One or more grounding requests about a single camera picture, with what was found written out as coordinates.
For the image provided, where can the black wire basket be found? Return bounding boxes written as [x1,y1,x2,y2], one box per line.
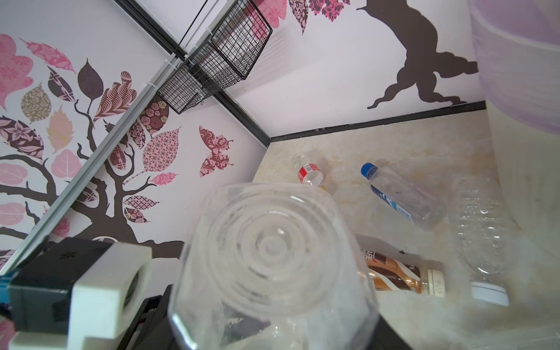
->
[157,1,273,114]

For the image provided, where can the red-label yellow-cap bottle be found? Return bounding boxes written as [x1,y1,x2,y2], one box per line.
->
[293,154,325,188]

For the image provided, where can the blue-cap clear bottle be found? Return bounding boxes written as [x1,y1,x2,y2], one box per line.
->
[360,163,446,232]

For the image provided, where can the left aluminium rail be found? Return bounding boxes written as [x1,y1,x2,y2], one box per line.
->
[1,1,238,276]

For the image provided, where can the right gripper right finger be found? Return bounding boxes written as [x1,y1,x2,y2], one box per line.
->
[373,316,412,350]

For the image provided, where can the green-label clear white-cap bottle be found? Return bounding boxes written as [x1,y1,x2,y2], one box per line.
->
[169,183,379,349]

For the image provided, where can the white bin with purple liner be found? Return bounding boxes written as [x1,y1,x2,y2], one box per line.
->
[469,1,559,255]

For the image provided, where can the brown coffee bottle centre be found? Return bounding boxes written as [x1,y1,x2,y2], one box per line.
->
[361,249,446,298]

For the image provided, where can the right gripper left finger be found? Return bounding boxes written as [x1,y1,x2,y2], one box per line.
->
[117,284,180,350]

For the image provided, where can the crumpled clear white-cap bottle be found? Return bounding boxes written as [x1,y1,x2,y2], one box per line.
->
[449,176,513,307]

